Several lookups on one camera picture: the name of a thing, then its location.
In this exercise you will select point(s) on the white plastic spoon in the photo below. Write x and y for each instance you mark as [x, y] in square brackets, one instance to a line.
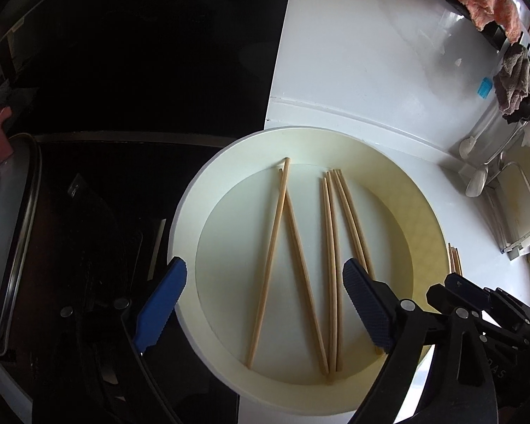
[468, 146]

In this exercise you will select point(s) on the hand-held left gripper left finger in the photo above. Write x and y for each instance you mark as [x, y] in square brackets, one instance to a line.
[159, 304]

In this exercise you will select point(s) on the grey pink rag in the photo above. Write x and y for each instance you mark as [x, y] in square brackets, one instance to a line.
[514, 79]

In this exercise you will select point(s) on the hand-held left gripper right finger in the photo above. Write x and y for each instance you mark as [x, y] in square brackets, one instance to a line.
[369, 304]

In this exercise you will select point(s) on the round white tray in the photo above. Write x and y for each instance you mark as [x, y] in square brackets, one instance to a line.
[229, 251]

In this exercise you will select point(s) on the metal spatula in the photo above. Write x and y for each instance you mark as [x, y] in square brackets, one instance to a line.
[476, 181]

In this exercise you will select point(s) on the light wooden chopstick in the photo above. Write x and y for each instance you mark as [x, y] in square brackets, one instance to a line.
[269, 256]
[308, 296]
[328, 274]
[350, 221]
[334, 274]
[356, 221]

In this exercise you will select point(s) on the bundle of wooden chopsticks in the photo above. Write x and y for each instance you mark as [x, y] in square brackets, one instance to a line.
[456, 260]

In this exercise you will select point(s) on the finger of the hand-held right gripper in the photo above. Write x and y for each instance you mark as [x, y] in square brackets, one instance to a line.
[466, 289]
[439, 296]

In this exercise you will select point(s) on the blue silicone brush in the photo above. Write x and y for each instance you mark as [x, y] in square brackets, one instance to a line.
[486, 88]

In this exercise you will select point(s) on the black gas stove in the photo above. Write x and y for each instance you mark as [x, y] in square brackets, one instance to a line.
[92, 229]

